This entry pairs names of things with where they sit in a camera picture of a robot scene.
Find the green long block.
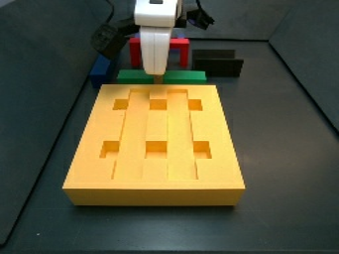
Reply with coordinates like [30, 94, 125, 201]
[117, 69, 207, 84]

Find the yellow slotted board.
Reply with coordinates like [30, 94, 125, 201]
[63, 84, 246, 206]

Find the black block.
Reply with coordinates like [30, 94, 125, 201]
[193, 50, 245, 77]

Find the blue long block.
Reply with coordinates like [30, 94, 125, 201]
[89, 55, 119, 88]

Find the red cross-shaped block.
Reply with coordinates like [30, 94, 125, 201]
[129, 38, 190, 67]

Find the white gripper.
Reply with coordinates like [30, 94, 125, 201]
[134, 0, 183, 75]

